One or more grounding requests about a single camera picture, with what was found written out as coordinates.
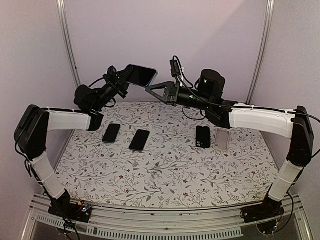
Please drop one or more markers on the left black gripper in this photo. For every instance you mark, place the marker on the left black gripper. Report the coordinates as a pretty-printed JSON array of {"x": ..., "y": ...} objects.
[{"x": 119, "y": 85}]

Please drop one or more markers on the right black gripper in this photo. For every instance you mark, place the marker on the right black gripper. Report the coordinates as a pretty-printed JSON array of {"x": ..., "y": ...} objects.
[{"x": 172, "y": 92}]

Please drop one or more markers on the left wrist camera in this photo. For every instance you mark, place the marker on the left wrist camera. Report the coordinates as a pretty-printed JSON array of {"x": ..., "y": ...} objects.
[{"x": 112, "y": 72}]

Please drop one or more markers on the black phone case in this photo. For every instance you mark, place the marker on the black phone case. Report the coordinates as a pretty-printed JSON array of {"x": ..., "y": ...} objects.
[{"x": 203, "y": 137}]

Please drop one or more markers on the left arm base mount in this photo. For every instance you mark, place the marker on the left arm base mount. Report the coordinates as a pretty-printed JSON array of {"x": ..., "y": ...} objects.
[{"x": 79, "y": 212}]

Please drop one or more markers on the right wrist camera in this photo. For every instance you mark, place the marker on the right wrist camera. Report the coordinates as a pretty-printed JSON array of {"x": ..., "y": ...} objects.
[{"x": 177, "y": 71}]

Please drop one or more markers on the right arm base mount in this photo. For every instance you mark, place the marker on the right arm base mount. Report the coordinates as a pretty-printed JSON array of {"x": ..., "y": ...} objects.
[{"x": 261, "y": 212}]

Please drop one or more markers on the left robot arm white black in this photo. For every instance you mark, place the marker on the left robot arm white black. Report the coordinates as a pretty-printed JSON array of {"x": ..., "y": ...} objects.
[{"x": 30, "y": 135}]

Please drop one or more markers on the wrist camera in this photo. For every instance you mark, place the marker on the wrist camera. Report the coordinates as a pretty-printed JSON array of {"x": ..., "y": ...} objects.
[
  {"x": 177, "y": 71},
  {"x": 112, "y": 72}
]

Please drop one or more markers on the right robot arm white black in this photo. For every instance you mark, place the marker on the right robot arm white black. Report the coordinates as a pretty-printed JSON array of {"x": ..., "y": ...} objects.
[{"x": 292, "y": 124}]

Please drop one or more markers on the white clear phone case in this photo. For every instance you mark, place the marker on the white clear phone case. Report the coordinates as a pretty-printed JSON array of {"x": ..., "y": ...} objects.
[{"x": 221, "y": 140}]

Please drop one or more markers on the front aluminium rail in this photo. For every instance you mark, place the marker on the front aluminium rail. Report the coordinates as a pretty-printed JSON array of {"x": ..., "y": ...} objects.
[{"x": 114, "y": 222}]

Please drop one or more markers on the aluminium frame post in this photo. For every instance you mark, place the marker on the aluminium frame post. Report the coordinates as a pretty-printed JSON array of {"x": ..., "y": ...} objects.
[
  {"x": 267, "y": 25},
  {"x": 62, "y": 13}
]

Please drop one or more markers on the dark teal phone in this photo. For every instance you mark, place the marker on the dark teal phone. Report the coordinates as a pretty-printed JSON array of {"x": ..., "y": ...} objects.
[{"x": 111, "y": 133}]

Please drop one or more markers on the floral patterned table mat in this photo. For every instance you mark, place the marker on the floral patterned table mat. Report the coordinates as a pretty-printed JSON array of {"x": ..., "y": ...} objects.
[{"x": 170, "y": 172}]

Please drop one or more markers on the left aluminium frame post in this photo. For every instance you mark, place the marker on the left aluminium frame post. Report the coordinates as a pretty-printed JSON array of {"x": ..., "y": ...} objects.
[{"x": 62, "y": 13}]

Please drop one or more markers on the right aluminium frame post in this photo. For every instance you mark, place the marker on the right aluminium frame post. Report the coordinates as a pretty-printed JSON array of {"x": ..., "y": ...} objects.
[{"x": 267, "y": 25}]

